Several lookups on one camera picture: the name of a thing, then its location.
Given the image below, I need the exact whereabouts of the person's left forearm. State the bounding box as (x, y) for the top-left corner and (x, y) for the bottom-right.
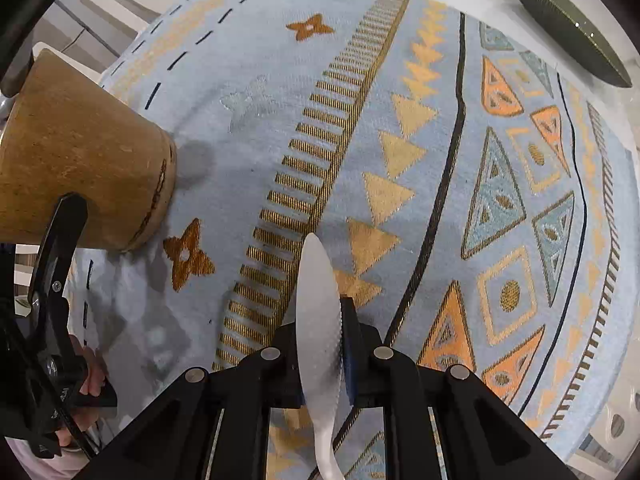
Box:
(5, 437), (76, 480)

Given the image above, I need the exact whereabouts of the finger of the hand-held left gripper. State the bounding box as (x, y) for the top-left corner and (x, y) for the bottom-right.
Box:
(27, 192), (90, 307)

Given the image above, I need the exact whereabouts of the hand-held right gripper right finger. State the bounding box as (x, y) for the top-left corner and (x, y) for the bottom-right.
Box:
(340, 296), (576, 480)

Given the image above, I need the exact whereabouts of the blue patterned table mat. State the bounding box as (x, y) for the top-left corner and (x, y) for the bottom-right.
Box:
(65, 0), (633, 480)

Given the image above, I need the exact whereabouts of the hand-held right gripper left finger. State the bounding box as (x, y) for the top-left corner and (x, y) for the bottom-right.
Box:
(90, 324), (302, 480)

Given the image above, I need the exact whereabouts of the dark green bowl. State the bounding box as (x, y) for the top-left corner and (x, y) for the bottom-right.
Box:
(505, 0), (633, 88)

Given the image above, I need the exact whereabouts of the person's left hand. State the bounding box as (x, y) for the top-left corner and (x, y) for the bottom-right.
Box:
(57, 332), (110, 448)

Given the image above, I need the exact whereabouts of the white dotted rice paddle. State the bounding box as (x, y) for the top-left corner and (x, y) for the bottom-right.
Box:
(295, 232), (346, 480)

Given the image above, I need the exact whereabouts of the wooden utensil holder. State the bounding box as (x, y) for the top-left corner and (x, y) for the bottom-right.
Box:
(0, 49), (177, 253)

